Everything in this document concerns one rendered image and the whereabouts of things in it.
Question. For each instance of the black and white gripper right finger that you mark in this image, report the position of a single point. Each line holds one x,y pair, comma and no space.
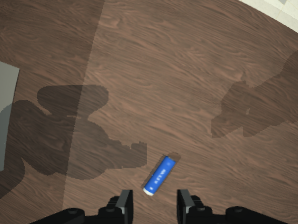
186,209

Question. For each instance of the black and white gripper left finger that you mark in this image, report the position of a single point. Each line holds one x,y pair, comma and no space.
123,211

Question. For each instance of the blue aa battery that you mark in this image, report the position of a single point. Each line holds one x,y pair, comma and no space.
159,175

